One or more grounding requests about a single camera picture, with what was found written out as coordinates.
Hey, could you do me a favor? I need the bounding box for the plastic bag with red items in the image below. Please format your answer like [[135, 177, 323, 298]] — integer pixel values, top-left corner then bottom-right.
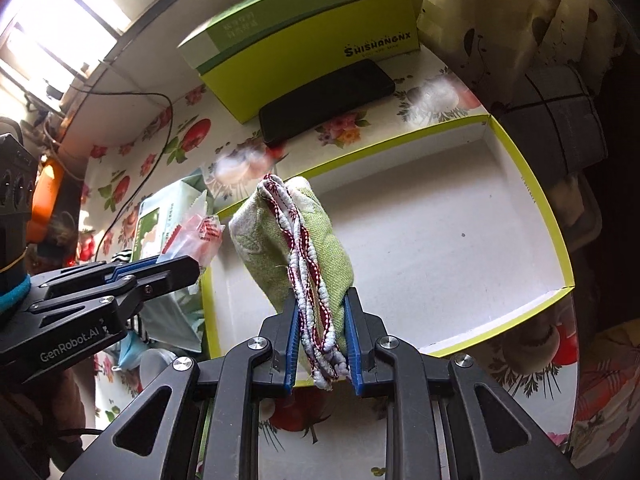
[[156, 214, 224, 270]]

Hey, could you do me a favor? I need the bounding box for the green cloth with beaded trim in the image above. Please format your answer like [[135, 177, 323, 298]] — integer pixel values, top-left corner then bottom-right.
[[229, 174, 354, 390]]

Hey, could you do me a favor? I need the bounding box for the blue face mask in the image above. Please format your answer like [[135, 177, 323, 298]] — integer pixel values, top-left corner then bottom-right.
[[117, 330, 149, 370]]

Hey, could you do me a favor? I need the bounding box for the wet wipes pack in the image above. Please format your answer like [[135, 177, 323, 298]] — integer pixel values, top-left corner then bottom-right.
[[131, 170, 205, 261]]

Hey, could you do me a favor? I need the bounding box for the clear round plastic container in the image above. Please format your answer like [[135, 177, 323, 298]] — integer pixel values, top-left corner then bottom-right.
[[139, 348, 177, 388]]

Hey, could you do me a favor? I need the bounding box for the orange plastic basin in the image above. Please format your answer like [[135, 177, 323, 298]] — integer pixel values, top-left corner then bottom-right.
[[26, 159, 65, 244]]

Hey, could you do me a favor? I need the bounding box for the yellow-green shallow box tray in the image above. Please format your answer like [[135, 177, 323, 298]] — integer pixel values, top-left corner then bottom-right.
[[199, 112, 576, 361]]

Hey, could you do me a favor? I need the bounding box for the floral tablecloth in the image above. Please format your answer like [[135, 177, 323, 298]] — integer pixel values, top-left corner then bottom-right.
[[74, 44, 582, 480]]

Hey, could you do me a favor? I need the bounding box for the yellow-green shoe box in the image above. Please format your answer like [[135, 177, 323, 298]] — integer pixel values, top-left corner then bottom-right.
[[201, 0, 419, 124]]

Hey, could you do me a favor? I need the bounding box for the green white carton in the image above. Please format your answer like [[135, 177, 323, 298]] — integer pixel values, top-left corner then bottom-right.
[[177, 0, 357, 74]]

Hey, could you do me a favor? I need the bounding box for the black smartphone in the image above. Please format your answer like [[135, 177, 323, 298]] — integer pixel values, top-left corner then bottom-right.
[[258, 58, 396, 148]]

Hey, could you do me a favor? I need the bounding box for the grey plaid cushion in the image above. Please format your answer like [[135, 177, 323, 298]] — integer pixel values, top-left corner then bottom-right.
[[490, 65, 608, 188]]

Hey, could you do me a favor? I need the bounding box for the beige patterned curtain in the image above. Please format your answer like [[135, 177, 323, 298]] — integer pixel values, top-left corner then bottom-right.
[[416, 0, 629, 116]]

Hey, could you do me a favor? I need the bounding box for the blue strap band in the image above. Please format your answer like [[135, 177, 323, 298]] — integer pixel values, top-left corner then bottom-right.
[[0, 275, 32, 313]]

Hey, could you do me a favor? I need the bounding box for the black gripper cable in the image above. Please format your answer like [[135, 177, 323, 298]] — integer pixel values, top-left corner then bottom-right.
[[44, 426, 104, 441]]

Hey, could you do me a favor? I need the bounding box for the black power cable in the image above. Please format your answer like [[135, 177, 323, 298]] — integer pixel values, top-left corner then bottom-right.
[[64, 86, 176, 261]]

